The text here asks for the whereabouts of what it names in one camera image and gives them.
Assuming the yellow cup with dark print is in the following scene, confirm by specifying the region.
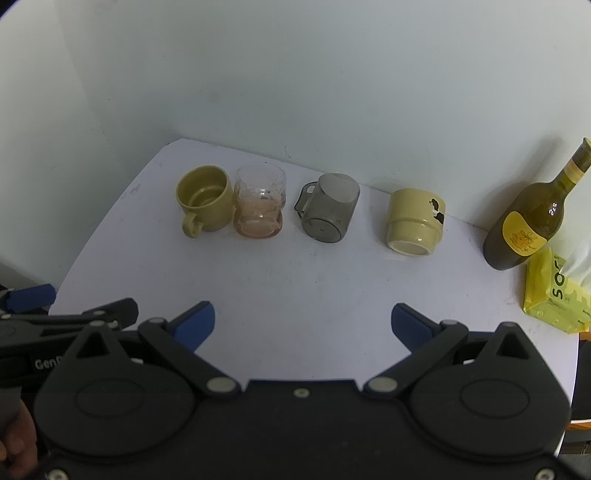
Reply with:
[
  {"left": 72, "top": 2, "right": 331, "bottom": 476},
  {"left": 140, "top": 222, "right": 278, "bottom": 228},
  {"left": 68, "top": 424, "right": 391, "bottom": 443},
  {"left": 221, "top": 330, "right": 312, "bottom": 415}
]
[{"left": 386, "top": 187, "right": 447, "bottom": 256}]

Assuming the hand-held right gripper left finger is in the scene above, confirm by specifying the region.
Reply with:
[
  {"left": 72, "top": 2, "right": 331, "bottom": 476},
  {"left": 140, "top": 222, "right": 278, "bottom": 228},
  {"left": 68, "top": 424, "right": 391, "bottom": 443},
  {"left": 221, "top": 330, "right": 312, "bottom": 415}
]
[{"left": 74, "top": 301, "right": 242, "bottom": 397}]

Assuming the olive ceramic mug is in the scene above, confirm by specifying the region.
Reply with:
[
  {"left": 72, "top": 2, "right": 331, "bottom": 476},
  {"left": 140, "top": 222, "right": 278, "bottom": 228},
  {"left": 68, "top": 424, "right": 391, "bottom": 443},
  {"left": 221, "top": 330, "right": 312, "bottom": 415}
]
[{"left": 176, "top": 165, "right": 234, "bottom": 239}]

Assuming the yellow tissue packet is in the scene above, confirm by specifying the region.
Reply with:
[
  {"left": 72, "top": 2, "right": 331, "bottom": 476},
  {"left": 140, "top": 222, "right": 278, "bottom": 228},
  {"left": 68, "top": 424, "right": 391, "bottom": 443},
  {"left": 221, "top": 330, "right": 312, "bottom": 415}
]
[{"left": 523, "top": 247, "right": 591, "bottom": 334}]

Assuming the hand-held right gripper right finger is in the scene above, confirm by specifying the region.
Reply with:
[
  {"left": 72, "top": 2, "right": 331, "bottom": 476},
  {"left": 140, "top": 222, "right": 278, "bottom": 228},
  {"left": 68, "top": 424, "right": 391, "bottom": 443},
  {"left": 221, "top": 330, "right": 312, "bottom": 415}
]
[{"left": 364, "top": 303, "right": 539, "bottom": 396}]

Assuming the person's left hand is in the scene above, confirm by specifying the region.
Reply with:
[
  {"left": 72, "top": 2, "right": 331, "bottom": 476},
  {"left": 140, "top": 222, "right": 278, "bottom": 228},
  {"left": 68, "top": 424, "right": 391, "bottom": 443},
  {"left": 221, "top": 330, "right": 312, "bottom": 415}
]
[{"left": 0, "top": 398, "right": 40, "bottom": 479}]

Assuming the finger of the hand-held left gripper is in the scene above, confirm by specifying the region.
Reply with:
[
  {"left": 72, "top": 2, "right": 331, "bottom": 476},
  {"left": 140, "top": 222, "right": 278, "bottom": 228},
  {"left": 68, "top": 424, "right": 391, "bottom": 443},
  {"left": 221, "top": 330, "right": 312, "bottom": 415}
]
[
  {"left": 0, "top": 298, "right": 140, "bottom": 335},
  {"left": 0, "top": 284, "right": 57, "bottom": 315}
]

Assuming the green glass wine bottle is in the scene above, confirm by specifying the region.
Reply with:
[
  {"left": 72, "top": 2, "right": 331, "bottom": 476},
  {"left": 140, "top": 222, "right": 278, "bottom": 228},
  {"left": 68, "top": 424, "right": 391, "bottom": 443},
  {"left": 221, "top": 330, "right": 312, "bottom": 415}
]
[{"left": 482, "top": 137, "right": 591, "bottom": 271}]

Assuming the pink glass cup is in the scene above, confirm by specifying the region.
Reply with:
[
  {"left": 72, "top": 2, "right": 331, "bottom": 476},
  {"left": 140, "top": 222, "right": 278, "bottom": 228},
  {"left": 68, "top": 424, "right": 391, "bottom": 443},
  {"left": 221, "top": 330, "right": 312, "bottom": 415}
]
[{"left": 233, "top": 163, "right": 287, "bottom": 240}]

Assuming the white tissue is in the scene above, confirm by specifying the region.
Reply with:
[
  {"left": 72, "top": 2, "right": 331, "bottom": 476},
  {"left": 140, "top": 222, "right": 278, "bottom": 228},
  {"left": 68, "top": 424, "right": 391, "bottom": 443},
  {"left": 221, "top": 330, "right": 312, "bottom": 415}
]
[{"left": 560, "top": 230, "right": 591, "bottom": 291}]

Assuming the grey transparent plastic cup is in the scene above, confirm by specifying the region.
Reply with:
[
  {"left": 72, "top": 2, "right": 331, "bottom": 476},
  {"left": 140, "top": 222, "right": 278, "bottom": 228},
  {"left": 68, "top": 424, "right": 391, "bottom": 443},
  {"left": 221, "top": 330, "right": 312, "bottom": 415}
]
[{"left": 293, "top": 173, "right": 361, "bottom": 243}]

